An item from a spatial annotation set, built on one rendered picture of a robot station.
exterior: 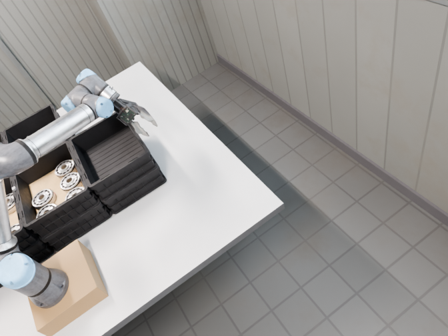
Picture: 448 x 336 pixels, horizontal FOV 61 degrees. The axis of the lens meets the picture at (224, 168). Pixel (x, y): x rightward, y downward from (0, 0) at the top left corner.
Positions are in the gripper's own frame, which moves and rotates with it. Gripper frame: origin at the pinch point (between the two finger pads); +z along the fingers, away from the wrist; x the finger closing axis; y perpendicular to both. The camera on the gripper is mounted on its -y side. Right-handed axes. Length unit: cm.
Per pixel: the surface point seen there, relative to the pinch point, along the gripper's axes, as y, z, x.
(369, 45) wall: -26, 52, 91
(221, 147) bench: -19.4, 31.8, 9.2
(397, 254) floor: -14, 140, 28
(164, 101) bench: -64, -4, -2
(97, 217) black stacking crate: 4.9, 7.0, -47.5
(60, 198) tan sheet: 0, -11, -54
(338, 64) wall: -53, 55, 79
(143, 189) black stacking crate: -3.3, 15.0, -26.1
